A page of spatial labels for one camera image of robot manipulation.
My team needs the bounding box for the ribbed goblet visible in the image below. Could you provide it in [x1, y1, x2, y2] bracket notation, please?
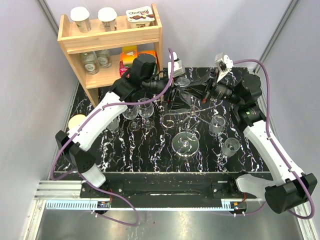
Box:
[107, 118, 120, 133]
[221, 137, 240, 158]
[178, 77, 192, 103]
[209, 115, 226, 136]

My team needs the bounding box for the clear stemmed wine glass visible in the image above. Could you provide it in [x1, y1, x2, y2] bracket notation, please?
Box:
[138, 102, 155, 130]
[122, 105, 141, 132]

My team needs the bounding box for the right clear glass bottle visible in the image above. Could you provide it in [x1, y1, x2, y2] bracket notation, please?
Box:
[95, 49, 112, 68]

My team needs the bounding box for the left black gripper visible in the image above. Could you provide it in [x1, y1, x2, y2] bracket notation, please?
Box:
[143, 74, 193, 112]

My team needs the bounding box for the Chobani yogurt tub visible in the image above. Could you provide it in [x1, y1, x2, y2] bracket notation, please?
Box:
[125, 6, 155, 29]

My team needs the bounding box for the clear stemmed wine glass left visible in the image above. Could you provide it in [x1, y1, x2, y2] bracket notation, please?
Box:
[122, 105, 141, 132]

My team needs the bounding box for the wooden two-tier shelf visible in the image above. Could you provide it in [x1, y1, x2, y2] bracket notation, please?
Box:
[57, 3, 164, 107]

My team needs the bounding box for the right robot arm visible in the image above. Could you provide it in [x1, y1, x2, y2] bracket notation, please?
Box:
[188, 69, 318, 220]

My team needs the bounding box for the left clear glass bottle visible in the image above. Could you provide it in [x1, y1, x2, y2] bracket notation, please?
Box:
[80, 51, 99, 75]

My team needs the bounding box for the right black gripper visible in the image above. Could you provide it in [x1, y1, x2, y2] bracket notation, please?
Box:
[181, 69, 242, 106]

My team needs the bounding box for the round yellow wooden coaster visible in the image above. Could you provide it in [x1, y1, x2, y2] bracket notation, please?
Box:
[67, 114, 86, 129]

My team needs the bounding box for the left white lidded cup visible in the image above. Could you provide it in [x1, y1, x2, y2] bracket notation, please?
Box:
[70, 6, 91, 33]

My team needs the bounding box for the clear stemmed wine glass right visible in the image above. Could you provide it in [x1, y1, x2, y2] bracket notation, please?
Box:
[138, 102, 155, 130]

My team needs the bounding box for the right white lidded cup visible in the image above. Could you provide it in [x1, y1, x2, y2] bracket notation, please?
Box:
[98, 7, 118, 32]

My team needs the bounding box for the white lidded cup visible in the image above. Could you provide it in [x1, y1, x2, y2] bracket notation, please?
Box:
[70, 6, 91, 33]
[98, 7, 118, 32]

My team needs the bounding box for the green Scrub Daddy box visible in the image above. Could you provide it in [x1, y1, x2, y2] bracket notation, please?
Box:
[138, 50, 158, 64]

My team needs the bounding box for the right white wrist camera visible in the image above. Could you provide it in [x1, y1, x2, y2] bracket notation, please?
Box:
[214, 52, 234, 83]

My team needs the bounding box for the clear glass bottle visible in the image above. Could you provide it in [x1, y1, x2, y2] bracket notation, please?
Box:
[80, 51, 99, 75]
[95, 49, 112, 68]

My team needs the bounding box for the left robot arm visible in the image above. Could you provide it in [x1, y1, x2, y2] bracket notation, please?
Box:
[50, 48, 178, 198]

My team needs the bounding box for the chrome wine glass rack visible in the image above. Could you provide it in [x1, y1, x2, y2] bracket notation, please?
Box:
[160, 102, 222, 158]

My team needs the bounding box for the pink sponge box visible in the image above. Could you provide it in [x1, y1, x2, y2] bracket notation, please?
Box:
[119, 45, 138, 76]

